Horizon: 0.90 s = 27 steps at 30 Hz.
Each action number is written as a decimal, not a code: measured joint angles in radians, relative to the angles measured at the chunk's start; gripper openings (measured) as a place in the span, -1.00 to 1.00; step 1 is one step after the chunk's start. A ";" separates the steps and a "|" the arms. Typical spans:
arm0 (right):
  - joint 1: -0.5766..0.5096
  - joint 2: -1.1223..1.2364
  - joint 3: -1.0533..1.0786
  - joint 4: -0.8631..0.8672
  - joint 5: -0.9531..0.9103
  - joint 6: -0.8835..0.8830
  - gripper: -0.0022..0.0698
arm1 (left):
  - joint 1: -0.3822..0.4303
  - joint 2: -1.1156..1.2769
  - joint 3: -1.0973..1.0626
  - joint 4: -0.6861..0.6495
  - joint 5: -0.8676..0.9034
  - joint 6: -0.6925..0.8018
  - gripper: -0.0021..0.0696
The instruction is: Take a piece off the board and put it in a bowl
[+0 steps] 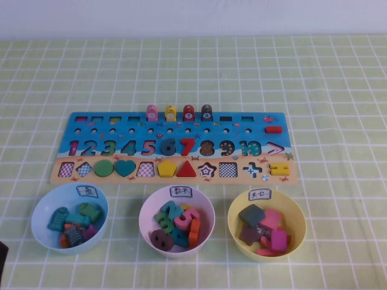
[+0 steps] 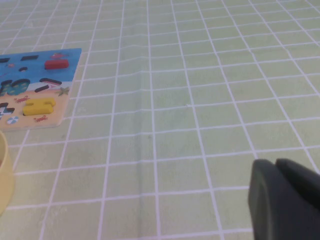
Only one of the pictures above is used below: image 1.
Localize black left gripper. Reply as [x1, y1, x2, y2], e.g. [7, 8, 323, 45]
[0, 241, 9, 267]

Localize green circle piece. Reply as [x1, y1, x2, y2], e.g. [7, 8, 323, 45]
[94, 159, 114, 178]

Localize light blue bowl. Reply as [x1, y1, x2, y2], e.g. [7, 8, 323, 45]
[31, 182, 109, 255]

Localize blue-green striped fish piece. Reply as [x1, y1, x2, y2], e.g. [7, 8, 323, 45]
[46, 207, 71, 232]

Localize dark grey fish piece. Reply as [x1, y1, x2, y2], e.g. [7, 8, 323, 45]
[64, 225, 86, 247]

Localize teal fish piece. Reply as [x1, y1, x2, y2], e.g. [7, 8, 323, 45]
[65, 213, 91, 229]

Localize purple fish piece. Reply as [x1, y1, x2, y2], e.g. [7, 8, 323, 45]
[81, 224, 99, 241]

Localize green fish piece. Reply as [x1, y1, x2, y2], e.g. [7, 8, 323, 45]
[78, 202, 103, 224]

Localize paper label on blue bowl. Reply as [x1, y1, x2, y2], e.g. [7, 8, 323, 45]
[76, 184, 99, 199]

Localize teal heart piece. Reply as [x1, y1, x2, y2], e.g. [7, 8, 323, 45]
[115, 159, 136, 178]

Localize yellow pentagon piece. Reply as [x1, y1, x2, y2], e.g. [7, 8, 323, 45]
[157, 159, 178, 178]

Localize paper label on pink bowl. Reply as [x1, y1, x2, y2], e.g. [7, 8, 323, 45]
[170, 185, 194, 199]

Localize orange number piece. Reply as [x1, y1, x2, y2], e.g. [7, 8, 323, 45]
[187, 219, 201, 249]

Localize red triangle piece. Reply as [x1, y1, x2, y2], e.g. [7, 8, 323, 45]
[177, 160, 198, 178]

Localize pale pink bowl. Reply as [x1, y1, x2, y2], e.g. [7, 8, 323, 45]
[138, 185, 216, 259]

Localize blue beach puzzle board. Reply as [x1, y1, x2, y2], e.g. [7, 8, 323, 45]
[49, 111, 299, 185]

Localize brown star piece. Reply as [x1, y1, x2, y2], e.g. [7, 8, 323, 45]
[238, 225, 262, 246]

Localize dark grey-green square piece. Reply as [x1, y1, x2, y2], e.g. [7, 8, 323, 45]
[238, 204, 266, 227]

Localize coral oval piece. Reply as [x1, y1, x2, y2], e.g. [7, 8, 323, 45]
[256, 247, 284, 257]

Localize paper label on yellow bowl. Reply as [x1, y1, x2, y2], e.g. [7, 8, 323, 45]
[248, 188, 272, 201]

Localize pink trapezoid piece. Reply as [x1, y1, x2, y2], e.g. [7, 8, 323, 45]
[259, 208, 284, 232]

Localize magenta rectangle piece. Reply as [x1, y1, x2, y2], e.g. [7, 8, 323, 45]
[270, 229, 288, 252]

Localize yellow equals sign piece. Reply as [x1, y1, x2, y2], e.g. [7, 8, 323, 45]
[270, 163, 290, 176]

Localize yellow bowl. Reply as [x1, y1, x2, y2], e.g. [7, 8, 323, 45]
[227, 188, 307, 263]

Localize brown number eight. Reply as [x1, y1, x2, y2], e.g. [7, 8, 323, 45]
[150, 228, 175, 251]

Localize green number three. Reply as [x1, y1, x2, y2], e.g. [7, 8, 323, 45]
[154, 211, 175, 238]

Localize teal number two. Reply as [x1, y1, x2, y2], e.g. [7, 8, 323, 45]
[159, 200, 182, 221]

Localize teal number four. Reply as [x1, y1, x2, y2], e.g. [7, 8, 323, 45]
[171, 226, 191, 249]

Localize pink number five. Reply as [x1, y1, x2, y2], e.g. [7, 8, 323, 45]
[173, 208, 201, 232]

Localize dark blue number six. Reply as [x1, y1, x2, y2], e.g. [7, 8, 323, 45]
[160, 138, 181, 157]

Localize red number seven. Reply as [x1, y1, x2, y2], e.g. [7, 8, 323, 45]
[180, 138, 196, 156]

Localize green grid tablecloth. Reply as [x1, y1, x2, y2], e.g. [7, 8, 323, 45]
[0, 33, 387, 290]

